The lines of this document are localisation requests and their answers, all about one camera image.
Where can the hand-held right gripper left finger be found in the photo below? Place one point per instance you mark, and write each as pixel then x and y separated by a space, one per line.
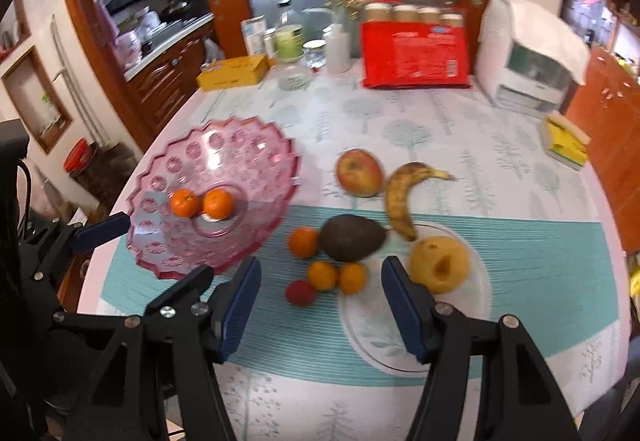
pixel 240 311

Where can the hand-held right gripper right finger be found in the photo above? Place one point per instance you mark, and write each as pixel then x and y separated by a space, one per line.
pixel 402 316

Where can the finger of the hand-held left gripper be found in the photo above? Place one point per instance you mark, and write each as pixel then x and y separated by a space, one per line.
pixel 185 288
pixel 100 228

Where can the clear glass plate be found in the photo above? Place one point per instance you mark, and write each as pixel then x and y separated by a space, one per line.
pixel 370 336

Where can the small tangerine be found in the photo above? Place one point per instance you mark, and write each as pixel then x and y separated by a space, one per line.
pixel 182 203
pixel 322 275
pixel 352 279
pixel 218 204

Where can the yellow pear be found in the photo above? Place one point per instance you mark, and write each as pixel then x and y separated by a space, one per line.
pixel 440 266

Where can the small red fruit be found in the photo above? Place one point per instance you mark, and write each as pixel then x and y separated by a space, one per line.
pixel 300 293

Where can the dark avocado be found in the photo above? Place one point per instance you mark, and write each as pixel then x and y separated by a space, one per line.
pixel 350 238

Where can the round orange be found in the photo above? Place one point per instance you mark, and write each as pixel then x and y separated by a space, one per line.
pixel 304 242

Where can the spotted ripe banana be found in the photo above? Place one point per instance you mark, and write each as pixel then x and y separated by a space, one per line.
pixel 400 201

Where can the pink glass fruit bowl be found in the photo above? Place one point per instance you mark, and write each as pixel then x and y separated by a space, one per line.
pixel 225 156

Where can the red yellow apple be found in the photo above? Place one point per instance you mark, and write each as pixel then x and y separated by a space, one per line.
pixel 357 173

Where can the dark jar with red lid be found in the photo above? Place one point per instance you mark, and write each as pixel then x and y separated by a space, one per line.
pixel 80 156

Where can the teal striped placemat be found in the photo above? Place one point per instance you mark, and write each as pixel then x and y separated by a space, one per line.
pixel 540 281

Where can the wooden kitchen base cabinet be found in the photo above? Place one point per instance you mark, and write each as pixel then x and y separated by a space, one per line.
pixel 165 81

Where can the pink plastic container stack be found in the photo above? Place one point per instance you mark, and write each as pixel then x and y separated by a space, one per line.
pixel 127 46

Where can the tree print tablecloth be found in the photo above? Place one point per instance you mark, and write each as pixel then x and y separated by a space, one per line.
pixel 450 131

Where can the yellow rectangular box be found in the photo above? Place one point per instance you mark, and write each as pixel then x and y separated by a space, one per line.
pixel 232 71

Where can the black wok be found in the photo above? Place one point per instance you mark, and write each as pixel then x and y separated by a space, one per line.
pixel 180 9

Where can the yellow sponge pack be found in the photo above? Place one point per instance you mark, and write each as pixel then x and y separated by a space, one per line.
pixel 565 141

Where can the clear drinking glass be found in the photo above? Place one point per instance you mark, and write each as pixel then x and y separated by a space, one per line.
pixel 294 73

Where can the white carton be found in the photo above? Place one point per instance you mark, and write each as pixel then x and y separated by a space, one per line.
pixel 253 33

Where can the white countertop appliance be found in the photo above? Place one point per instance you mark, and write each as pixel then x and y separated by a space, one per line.
pixel 500 81

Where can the red snack package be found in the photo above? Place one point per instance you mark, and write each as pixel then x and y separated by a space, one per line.
pixel 415 53

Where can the green label glass bottle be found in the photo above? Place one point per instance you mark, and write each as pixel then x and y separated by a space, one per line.
pixel 289 41

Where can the small lidded glass jar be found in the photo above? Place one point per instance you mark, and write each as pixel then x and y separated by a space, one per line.
pixel 315 53

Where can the white squeeze bottle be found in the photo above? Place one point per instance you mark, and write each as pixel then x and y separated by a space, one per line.
pixel 338 48

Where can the white cloth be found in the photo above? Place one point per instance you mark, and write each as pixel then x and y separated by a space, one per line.
pixel 540 26

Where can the wooden framed wall niche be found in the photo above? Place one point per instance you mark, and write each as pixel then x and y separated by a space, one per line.
pixel 35 106

